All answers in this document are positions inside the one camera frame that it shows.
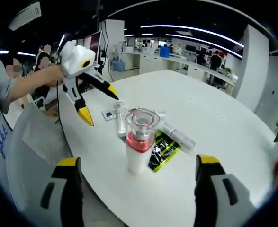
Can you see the open white laptop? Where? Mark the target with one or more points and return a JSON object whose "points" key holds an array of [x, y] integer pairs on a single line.
{"points": [[93, 45]]}

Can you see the slim white skincare bottle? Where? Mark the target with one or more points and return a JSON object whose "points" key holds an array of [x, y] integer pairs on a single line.
{"points": [[181, 138]]}

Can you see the short white skincare bottle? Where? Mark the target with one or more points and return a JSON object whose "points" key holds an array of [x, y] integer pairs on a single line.
{"points": [[122, 123]]}

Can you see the blue storage bin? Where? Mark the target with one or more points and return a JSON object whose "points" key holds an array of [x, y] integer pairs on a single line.
{"points": [[164, 51]]}

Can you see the small white skincare sachet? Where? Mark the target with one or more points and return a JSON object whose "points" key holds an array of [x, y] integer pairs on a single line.
{"points": [[109, 115]]}

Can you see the long ceiling light strip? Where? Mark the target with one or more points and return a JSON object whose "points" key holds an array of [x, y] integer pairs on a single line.
{"points": [[205, 42], [195, 29]]}

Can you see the white office counter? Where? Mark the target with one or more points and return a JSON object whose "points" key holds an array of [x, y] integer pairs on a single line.
{"points": [[176, 63]]}

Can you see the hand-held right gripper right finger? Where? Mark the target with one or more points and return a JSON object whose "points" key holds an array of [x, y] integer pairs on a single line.
{"points": [[206, 194]]}

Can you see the grey office chair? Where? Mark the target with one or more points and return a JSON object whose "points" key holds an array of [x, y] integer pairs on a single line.
{"points": [[34, 146]]}

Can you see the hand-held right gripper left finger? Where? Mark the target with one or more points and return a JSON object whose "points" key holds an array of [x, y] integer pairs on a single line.
{"points": [[70, 194]]}

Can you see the blue water jug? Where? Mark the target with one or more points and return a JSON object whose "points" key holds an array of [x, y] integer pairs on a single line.
{"points": [[118, 65]]}

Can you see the ceiling air conditioner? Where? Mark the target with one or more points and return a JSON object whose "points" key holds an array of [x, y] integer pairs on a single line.
{"points": [[26, 15]]}

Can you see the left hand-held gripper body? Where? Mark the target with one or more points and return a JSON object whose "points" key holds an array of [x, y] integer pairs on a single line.
{"points": [[74, 61]]}

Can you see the green silver skincare sachet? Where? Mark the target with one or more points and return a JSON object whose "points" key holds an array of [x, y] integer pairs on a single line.
{"points": [[163, 153]]}

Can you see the red collar skincare bottle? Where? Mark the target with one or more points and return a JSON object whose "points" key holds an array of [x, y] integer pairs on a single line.
{"points": [[136, 158]]}

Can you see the black laptop stand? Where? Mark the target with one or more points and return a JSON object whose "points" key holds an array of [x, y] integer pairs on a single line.
{"points": [[100, 68]]}

